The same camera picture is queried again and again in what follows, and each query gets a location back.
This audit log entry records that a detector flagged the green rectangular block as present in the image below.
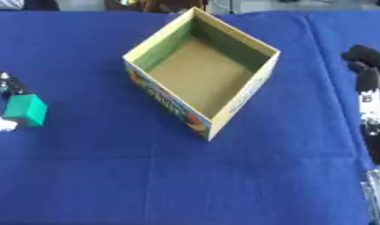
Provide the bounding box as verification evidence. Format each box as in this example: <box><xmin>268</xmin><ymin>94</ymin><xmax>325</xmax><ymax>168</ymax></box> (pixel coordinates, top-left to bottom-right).
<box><xmin>2</xmin><ymin>93</ymin><xmax>48</xmax><ymax>127</ymax></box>

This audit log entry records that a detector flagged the open tan cardboard box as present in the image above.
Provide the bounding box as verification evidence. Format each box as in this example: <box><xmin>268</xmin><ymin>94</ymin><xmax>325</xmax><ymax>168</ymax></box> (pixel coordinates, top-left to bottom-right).
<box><xmin>122</xmin><ymin>6</ymin><xmax>281</xmax><ymax>142</ymax></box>

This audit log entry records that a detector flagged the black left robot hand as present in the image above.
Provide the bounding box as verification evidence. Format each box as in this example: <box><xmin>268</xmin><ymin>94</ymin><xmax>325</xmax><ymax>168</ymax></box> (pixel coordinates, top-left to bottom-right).
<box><xmin>0</xmin><ymin>69</ymin><xmax>30</xmax><ymax>134</ymax></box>

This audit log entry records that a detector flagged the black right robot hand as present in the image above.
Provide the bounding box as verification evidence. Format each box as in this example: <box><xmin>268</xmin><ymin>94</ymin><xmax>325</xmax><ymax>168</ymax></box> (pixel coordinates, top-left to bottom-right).
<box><xmin>339</xmin><ymin>44</ymin><xmax>380</xmax><ymax>167</ymax></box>

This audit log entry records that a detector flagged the brown chair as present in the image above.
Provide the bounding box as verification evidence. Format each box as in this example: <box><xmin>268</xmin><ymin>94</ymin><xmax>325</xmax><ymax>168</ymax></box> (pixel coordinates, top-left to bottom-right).
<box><xmin>104</xmin><ymin>0</ymin><xmax>208</xmax><ymax>14</ymax></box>

